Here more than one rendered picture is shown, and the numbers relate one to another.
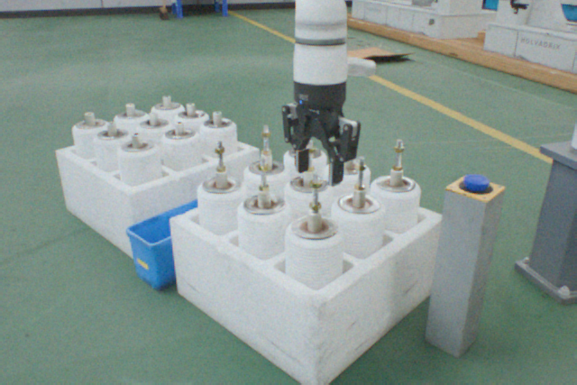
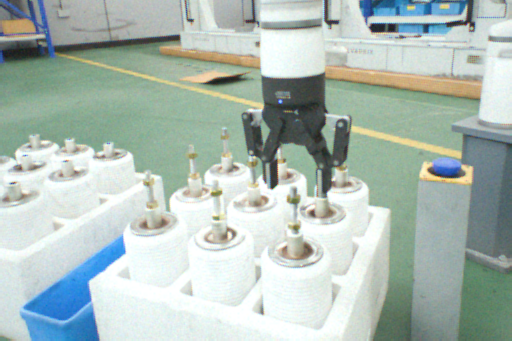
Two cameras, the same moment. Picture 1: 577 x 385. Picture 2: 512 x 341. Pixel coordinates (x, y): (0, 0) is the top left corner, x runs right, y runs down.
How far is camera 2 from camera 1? 28 cm
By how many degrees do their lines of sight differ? 18
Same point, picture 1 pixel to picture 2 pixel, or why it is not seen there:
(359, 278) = (355, 299)
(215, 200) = (153, 244)
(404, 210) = (359, 210)
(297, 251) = (288, 285)
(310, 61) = (291, 49)
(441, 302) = (427, 303)
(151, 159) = (40, 210)
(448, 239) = (428, 232)
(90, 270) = not seen: outside the picture
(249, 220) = (210, 260)
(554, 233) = (482, 206)
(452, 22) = not seen: hidden behind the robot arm
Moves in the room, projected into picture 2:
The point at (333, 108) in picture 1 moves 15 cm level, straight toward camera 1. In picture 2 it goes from (318, 104) to (383, 141)
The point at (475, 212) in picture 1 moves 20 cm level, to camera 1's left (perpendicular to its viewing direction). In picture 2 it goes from (458, 197) to (334, 225)
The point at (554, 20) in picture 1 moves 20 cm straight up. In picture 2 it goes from (361, 31) to (362, 1)
